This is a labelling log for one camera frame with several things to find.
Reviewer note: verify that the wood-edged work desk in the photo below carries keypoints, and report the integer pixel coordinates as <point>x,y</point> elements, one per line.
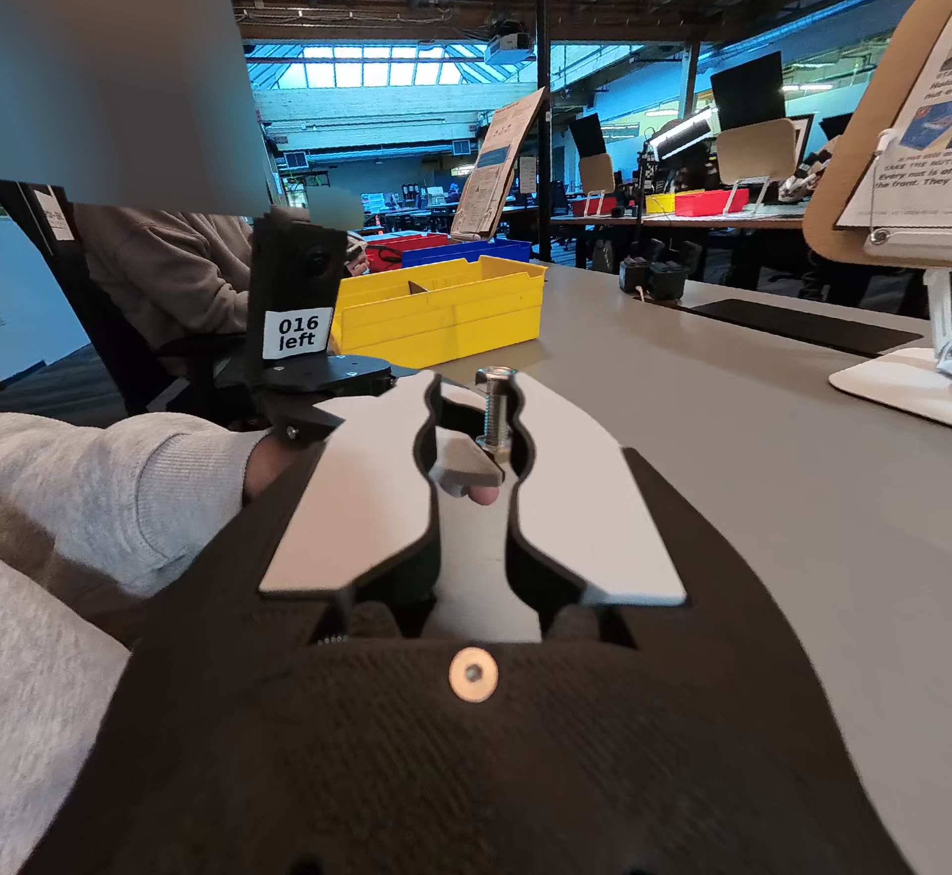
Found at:
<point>669,222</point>

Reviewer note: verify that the red storage bin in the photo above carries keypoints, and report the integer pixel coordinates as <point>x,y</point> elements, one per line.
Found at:
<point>595,207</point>
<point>706,203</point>

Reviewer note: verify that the person's left forearm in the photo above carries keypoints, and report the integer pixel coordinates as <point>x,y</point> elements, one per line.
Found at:
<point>134,488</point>

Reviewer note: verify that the black battery charger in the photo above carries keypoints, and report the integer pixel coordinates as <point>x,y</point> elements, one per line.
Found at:
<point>636,274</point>
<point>668,280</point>

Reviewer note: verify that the printed instruction sheet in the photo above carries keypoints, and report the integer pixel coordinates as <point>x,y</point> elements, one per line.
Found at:
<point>922,168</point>

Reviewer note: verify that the red plastic bin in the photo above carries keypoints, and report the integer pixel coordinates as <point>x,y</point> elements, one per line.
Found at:
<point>401,242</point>

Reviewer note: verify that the person's grey sweatshirt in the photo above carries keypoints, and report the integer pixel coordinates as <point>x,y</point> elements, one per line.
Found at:
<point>44,704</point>

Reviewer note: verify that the grey desk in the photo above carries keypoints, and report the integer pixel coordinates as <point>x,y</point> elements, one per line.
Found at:
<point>706,443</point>

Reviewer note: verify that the wide wooden document stand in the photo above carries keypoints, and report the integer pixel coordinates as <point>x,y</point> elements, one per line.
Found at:
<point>755,149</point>

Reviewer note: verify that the black support column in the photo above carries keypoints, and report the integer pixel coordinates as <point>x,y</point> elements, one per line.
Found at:
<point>544,71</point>

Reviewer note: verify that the yellow divided plastic bin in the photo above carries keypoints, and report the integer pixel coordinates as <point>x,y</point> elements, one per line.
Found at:
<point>446,328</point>

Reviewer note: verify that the black desk mat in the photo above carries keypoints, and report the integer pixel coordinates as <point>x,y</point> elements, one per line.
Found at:
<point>803,324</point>

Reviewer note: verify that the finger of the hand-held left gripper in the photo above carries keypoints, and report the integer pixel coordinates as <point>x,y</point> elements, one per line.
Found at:
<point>465,462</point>
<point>461,396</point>

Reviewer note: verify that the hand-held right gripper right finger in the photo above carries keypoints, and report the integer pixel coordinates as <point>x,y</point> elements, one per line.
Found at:
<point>595,510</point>

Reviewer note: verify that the steel hex bolt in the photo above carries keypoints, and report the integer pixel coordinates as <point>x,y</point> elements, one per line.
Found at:
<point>497,414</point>

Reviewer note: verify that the blue plastic bin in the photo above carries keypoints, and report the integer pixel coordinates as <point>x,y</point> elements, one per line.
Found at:
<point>476,251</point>

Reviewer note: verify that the small wooden document stand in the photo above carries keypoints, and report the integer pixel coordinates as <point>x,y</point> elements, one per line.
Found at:
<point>596,175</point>

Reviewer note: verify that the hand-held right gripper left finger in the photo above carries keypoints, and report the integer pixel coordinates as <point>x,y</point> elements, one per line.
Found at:
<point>357,503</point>

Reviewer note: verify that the tall wooden document stand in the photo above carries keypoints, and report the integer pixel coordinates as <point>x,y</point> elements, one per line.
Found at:
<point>498,168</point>

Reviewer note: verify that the small yellow storage bin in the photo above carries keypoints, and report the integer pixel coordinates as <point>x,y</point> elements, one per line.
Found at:
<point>660,203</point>

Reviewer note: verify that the black monitor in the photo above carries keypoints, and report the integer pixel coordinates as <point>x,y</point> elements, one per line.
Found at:
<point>747,90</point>
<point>587,135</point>

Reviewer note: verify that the black desk lamp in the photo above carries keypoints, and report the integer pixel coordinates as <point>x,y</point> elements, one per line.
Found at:
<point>680,135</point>

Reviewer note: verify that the ceiling projector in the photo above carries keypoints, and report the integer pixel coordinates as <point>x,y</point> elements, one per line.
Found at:
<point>509,47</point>

